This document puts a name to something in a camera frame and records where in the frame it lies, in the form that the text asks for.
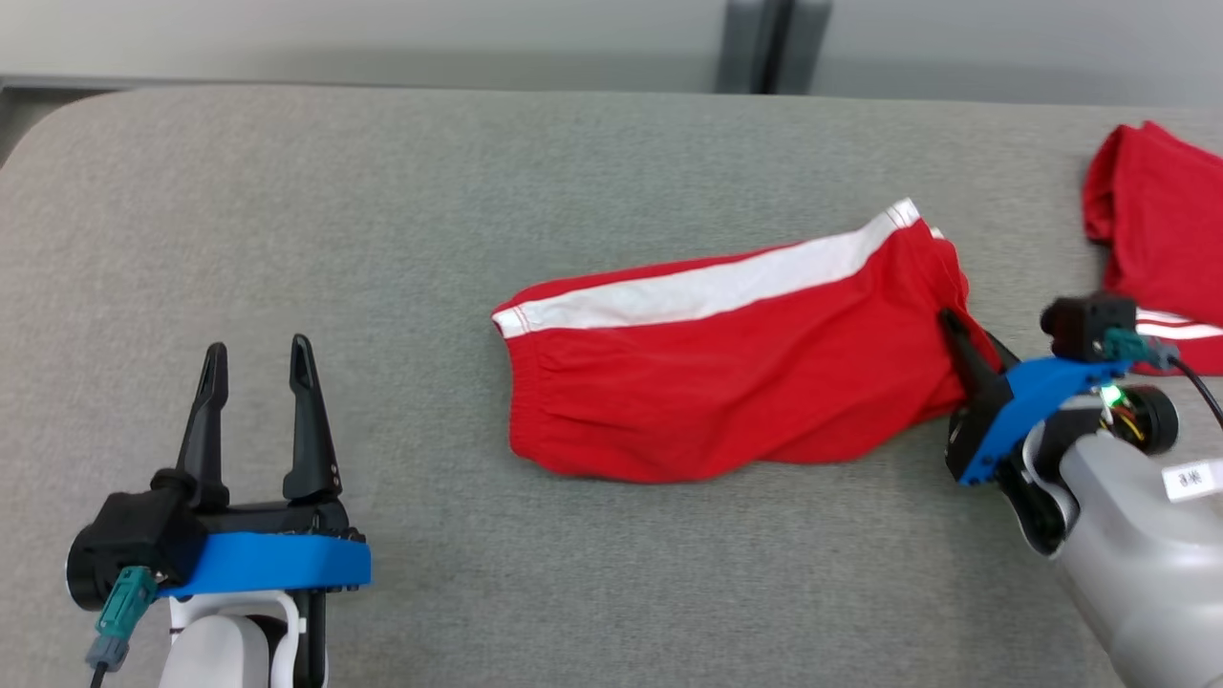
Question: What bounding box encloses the left camera cable teal plug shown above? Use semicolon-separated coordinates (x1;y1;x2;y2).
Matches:
86;566;160;688

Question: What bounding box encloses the right camera cable teal plug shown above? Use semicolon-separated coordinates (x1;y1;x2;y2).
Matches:
1104;327;1223;433

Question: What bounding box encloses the camera cable teal plug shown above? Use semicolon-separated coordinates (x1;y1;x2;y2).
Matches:
86;566;160;688
1104;327;1223;433

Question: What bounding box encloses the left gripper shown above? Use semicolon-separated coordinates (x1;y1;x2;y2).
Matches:
153;333;367;688

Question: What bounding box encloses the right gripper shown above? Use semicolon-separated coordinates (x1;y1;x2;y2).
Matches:
938;308;1181;558

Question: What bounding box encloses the red white basketball jersey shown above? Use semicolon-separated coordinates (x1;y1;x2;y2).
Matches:
1083;121;1223;376

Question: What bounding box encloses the red shorts white stripe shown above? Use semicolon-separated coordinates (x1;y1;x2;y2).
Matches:
492;198;1004;484

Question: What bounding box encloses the grey partition bottom rail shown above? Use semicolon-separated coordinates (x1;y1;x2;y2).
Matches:
0;75;722;95

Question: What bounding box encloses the grey metal partition post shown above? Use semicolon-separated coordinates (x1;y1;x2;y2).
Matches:
717;0;832;96

